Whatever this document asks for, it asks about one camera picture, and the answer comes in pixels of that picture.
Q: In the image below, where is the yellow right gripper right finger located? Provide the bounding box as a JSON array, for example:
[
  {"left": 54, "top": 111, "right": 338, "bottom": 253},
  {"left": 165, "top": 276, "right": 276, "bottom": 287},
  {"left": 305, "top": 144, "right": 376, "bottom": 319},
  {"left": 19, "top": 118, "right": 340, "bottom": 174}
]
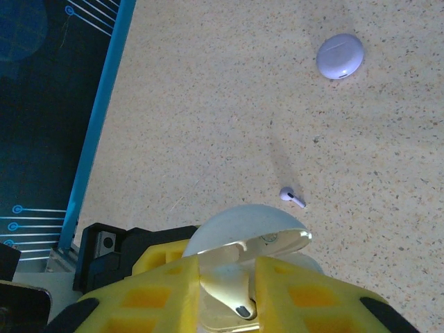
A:
[{"left": 254, "top": 255, "right": 421, "bottom": 333}]

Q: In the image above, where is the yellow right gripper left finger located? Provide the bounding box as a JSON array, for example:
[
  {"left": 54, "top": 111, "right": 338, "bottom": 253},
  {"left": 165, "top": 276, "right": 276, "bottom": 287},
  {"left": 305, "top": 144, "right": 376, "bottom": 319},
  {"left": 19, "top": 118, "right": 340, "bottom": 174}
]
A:
[{"left": 44, "top": 256, "right": 203, "bottom": 333}]

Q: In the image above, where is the pale lavender wireless earbud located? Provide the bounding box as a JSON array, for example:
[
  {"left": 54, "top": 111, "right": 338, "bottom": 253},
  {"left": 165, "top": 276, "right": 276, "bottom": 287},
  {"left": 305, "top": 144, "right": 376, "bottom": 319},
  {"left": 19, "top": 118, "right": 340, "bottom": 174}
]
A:
[
  {"left": 199, "top": 265, "right": 259, "bottom": 322},
  {"left": 279, "top": 186, "right": 307, "bottom": 209}
]

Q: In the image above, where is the lavender earbud charging case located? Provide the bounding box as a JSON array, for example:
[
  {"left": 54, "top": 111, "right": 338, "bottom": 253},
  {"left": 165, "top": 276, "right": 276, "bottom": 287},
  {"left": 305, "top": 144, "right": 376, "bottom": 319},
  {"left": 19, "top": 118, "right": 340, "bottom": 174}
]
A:
[
  {"left": 182, "top": 203, "right": 326, "bottom": 333},
  {"left": 315, "top": 33, "right": 366, "bottom": 80}
]

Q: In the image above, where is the blue table edge strip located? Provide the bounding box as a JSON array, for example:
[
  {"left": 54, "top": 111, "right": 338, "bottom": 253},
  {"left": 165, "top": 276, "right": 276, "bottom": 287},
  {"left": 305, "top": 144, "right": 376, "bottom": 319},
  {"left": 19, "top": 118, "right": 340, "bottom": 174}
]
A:
[{"left": 57, "top": 0, "right": 138, "bottom": 256}]

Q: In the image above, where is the aluminium side rail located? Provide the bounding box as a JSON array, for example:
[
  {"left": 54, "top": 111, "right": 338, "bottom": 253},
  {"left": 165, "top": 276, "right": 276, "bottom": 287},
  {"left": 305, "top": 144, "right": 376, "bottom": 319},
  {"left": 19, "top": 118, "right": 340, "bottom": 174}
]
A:
[{"left": 46, "top": 242, "right": 79, "bottom": 275}]

